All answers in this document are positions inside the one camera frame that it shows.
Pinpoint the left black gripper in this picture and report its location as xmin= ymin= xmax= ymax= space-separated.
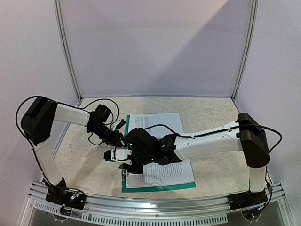
xmin=89 ymin=123 xmax=127 ymax=147

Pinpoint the folder cover metal clip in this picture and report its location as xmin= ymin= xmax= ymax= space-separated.
xmin=121 ymin=170 xmax=129 ymax=179

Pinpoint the green file folder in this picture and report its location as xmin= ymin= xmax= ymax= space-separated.
xmin=122 ymin=113 xmax=196 ymax=193

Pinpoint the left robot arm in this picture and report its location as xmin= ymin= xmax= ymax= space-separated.
xmin=21 ymin=96 xmax=126 ymax=186

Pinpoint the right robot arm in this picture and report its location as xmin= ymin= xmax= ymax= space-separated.
xmin=111 ymin=113 xmax=270 ymax=205

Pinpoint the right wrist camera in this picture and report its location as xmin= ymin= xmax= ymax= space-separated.
xmin=103 ymin=148 xmax=134 ymax=165

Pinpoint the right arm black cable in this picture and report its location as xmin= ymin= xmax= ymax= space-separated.
xmin=141 ymin=124 xmax=283 ymax=191

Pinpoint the aluminium front rail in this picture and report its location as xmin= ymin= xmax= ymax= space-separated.
xmin=21 ymin=182 xmax=294 ymax=226

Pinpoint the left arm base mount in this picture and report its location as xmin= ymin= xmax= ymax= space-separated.
xmin=45 ymin=182 xmax=87 ymax=210

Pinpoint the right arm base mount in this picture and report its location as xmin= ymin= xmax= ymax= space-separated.
xmin=228 ymin=187 xmax=273 ymax=210

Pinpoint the left aluminium frame post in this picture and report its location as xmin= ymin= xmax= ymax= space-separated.
xmin=54 ymin=0 xmax=82 ymax=101

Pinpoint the aluminium frame post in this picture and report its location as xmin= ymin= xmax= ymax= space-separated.
xmin=231 ymin=0 xmax=258 ymax=102
xmin=54 ymin=0 xmax=82 ymax=101

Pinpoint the right aluminium frame post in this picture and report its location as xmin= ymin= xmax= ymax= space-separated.
xmin=231 ymin=0 xmax=258 ymax=102

